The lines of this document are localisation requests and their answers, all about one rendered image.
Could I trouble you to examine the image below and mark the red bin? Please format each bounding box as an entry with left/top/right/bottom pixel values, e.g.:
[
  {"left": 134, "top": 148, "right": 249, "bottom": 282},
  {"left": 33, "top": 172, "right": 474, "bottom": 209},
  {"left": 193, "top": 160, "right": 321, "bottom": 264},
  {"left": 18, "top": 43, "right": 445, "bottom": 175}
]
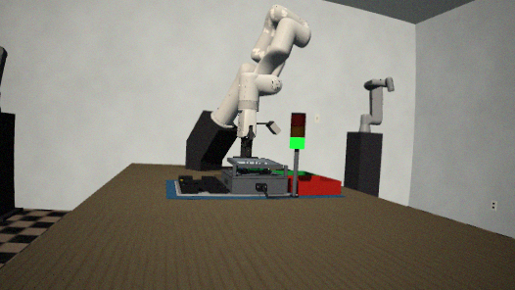
[{"left": 288, "top": 175, "right": 342, "bottom": 196}]

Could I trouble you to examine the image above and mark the green bin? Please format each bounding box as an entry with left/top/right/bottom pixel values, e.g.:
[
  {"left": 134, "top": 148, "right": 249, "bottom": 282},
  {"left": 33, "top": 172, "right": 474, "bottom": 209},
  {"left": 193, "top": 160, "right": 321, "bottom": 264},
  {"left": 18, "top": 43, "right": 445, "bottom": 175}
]
[{"left": 272, "top": 170, "right": 318, "bottom": 175}]

